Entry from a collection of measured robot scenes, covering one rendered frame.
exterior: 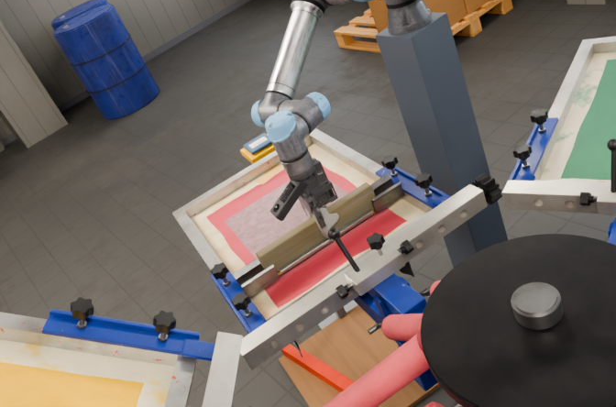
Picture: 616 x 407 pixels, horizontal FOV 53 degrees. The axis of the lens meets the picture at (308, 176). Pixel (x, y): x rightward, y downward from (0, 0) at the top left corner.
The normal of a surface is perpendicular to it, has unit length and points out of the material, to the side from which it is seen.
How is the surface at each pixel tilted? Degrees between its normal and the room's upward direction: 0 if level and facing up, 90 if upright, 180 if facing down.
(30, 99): 90
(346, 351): 0
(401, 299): 0
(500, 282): 0
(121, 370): 32
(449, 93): 90
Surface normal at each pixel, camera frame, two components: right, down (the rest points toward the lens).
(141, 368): 0.19, -0.83
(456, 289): -0.36, -0.80
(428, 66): 0.58, 0.22
